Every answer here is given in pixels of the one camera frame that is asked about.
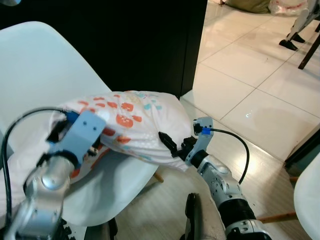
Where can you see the wooden chair leg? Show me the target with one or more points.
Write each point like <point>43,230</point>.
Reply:
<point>158,177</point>
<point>277,218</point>

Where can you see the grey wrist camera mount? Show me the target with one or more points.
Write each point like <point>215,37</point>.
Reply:
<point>82,132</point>
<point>202,140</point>

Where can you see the pink patterned bag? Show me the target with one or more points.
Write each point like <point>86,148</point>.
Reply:
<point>287,6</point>

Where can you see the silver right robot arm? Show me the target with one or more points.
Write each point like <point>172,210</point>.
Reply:
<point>222,185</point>

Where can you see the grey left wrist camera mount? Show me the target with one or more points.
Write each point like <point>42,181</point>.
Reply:
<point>82,132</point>

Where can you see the robot left leg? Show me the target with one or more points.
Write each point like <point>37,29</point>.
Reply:
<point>75,234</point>

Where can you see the pink patterned pillow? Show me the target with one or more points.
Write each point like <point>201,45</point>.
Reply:
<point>150,120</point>

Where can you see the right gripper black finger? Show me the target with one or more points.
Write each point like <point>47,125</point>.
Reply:
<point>169,140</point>
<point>176,152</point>

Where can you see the olive cushion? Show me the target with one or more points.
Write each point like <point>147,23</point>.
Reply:
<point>247,5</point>

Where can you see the robot leg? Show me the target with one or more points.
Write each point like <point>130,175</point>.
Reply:
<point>75,234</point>
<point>205,222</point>

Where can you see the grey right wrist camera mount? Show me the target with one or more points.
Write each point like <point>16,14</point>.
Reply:
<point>202,140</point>

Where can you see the robot right leg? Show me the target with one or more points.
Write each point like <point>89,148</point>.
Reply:
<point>205,222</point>

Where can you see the white stand black feet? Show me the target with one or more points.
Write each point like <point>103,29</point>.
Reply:
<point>302,22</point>

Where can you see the dark wooden table leg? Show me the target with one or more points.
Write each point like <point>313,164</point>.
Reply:
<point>309,52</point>

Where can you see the black door panel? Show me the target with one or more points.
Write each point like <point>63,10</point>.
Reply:
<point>125,45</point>

